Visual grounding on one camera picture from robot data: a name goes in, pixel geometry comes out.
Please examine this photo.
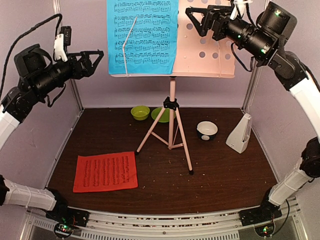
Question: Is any pink music stand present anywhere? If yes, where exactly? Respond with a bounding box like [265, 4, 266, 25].
[107, 0, 242, 175]

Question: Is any blue sheet music paper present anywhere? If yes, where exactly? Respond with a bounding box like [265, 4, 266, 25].
[106, 0, 179, 75]

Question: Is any red sheet music paper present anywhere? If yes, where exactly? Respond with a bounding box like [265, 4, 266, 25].
[73, 151, 138, 193]

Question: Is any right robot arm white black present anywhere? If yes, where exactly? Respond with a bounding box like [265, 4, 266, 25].
[185, 1, 320, 221]

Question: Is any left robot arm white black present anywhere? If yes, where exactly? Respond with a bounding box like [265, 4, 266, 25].
[0, 44, 104, 222]

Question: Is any lime green bowl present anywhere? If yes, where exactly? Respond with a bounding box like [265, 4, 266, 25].
[130, 105, 150, 121]

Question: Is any green plate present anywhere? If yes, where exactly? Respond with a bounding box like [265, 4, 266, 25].
[150, 106, 176, 124]

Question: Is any white and navy bowl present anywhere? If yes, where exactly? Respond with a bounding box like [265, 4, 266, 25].
[196, 121, 218, 141]

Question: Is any white metronome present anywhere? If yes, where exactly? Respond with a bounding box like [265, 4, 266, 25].
[225, 113, 252, 154]

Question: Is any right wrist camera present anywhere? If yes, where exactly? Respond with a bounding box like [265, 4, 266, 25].
[229, 0, 253, 20]

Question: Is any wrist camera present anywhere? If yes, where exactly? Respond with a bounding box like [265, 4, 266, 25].
[53, 25, 72, 62]
[229, 0, 253, 20]

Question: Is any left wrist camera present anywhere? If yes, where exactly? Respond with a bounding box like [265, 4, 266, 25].
[53, 25, 72, 62]

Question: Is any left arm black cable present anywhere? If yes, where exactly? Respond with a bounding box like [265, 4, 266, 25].
[0, 13, 63, 96]

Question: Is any left aluminium frame post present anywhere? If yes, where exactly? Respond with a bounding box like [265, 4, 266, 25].
[52, 0, 84, 112]

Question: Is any aluminium frame post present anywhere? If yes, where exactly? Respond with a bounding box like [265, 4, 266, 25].
[52, 0, 84, 112]
[241, 0, 273, 112]

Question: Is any right aluminium frame post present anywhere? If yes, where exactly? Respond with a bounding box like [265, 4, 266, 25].
[241, 0, 273, 112]

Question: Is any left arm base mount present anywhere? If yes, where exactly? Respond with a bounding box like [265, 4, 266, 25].
[44, 201, 90, 227]

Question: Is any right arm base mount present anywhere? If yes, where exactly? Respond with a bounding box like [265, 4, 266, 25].
[238, 195, 282, 227]

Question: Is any aluminium front rail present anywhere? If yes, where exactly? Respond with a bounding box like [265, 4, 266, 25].
[19, 197, 308, 240]

